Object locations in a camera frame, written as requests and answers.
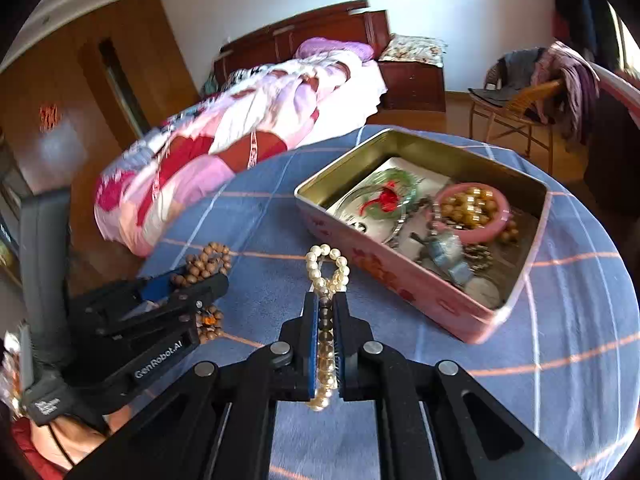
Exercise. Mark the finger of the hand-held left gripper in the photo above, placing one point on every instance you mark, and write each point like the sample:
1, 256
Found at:
155, 287
190, 300

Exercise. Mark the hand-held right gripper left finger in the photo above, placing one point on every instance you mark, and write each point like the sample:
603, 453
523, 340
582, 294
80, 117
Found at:
313, 350

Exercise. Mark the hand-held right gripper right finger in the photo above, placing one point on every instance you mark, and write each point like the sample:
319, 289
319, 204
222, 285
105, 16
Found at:
340, 350

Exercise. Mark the pink floral tin box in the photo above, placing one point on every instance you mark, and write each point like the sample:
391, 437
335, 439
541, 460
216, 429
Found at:
390, 270

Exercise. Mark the pink bangle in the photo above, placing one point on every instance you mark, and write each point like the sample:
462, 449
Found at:
480, 234

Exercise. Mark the person's left forearm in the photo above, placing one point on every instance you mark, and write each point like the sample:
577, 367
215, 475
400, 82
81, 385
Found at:
80, 435

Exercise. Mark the green jewelry packet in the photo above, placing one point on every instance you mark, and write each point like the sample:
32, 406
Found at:
400, 177

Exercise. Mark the silver metal bangle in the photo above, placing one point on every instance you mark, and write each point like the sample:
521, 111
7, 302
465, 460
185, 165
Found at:
401, 225

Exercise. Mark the white round pendant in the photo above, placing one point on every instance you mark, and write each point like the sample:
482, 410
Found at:
482, 292

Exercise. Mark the person's red garment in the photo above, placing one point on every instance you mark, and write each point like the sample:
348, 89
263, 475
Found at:
30, 455

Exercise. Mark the wooden wardrobe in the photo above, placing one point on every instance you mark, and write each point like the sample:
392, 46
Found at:
75, 100

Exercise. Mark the pink patchwork quilt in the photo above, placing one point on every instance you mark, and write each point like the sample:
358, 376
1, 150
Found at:
250, 110

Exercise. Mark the blue checked tablecloth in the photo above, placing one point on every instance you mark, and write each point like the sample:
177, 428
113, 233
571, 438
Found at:
575, 310

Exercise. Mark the bed with white sheet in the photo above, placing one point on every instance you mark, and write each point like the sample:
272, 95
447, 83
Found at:
372, 90

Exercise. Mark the dark wooden nightstand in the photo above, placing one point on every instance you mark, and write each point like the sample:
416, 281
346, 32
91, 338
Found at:
415, 90

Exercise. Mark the purple pillow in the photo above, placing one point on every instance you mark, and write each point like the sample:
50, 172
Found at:
335, 49

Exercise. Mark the dark wooden headboard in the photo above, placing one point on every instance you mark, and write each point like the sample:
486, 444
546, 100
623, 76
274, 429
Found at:
300, 27

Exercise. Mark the wicker chair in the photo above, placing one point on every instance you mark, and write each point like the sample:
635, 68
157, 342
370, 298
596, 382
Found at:
515, 110

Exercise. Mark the floral cloth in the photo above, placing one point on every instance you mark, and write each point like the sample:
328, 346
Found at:
415, 50

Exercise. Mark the grey garment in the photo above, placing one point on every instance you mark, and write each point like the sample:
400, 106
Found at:
515, 72

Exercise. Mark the dark desk pink top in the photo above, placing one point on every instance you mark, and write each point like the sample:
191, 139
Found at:
615, 150

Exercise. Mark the purple garment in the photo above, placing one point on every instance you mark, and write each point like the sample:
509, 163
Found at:
575, 85

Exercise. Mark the dark hanging clothes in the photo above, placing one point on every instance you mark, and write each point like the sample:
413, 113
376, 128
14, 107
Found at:
580, 5

